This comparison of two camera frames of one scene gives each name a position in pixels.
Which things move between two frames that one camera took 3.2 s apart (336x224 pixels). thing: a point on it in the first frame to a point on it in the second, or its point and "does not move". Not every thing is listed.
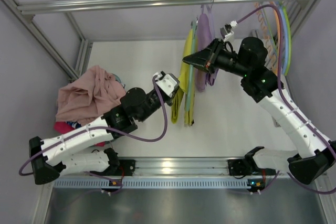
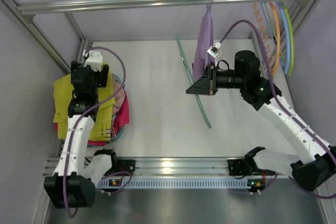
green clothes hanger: x=192 y=70 to x=192 y=82
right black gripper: x=212 y=56 to x=212 y=80
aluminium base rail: x=181 y=168 does not move
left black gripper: x=169 y=99 to x=89 y=71
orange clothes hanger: x=272 y=3 does not move
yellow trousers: x=184 y=80 to x=101 y=127
